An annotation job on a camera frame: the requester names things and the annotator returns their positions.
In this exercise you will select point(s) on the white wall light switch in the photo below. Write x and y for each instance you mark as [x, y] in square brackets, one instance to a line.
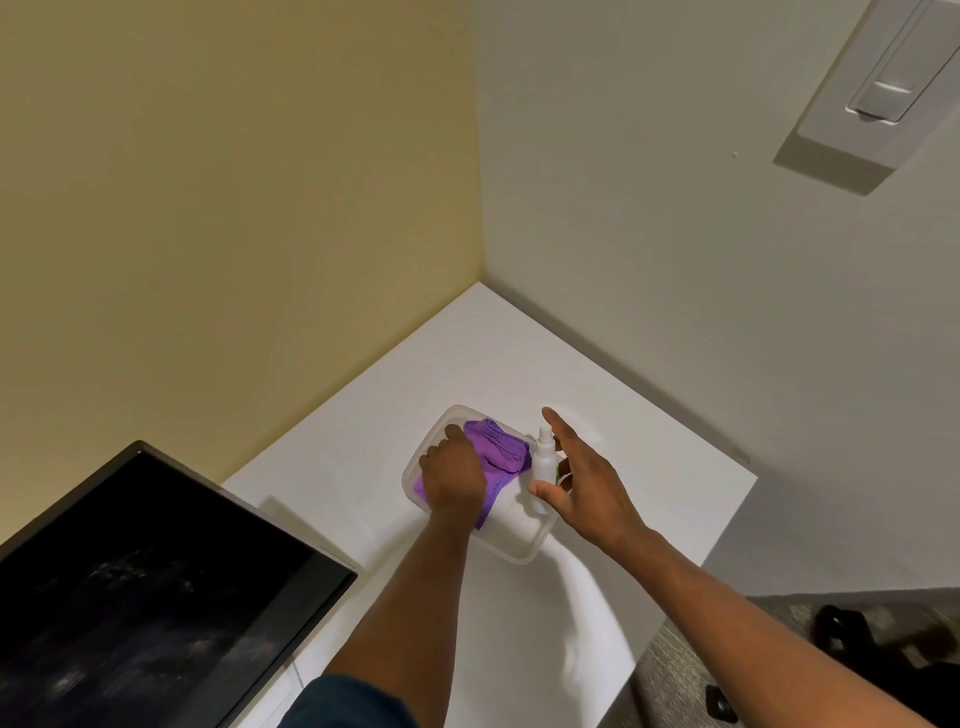
[881, 79]

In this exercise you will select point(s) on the white spray bottle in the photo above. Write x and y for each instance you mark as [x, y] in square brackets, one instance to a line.
[544, 461]

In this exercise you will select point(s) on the black bag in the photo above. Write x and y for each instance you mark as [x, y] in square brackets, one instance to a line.
[900, 660]

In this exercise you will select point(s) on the person's right forearm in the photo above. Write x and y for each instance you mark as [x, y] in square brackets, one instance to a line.
[742, 645]

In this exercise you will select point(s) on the person's left fingers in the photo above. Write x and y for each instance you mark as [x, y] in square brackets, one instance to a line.
[439, 452]

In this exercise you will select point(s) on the black flat screen monitor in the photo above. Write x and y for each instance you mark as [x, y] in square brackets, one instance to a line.
[142, 592]

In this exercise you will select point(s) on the person's right hand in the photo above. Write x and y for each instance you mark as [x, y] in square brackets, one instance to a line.
[592, 495]

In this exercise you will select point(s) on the person's right thumb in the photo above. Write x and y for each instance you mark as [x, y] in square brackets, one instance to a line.
[547, 493]

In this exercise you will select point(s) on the dark blue sleeve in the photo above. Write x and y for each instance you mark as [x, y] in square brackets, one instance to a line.
[345, 705]

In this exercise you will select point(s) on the purple cleaning cloth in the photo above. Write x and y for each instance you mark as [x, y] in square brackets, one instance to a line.
[499, 454]

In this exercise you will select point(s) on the clear plastic tray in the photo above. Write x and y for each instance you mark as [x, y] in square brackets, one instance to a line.
[517, 532]

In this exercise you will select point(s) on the person's left forearm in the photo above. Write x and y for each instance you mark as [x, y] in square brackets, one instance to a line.
[420, 607]

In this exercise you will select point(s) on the small black object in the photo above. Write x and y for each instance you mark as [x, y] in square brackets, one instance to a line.
[721, 705]

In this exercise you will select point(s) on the person's left hand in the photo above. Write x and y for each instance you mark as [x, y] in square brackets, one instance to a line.
[454, 476]

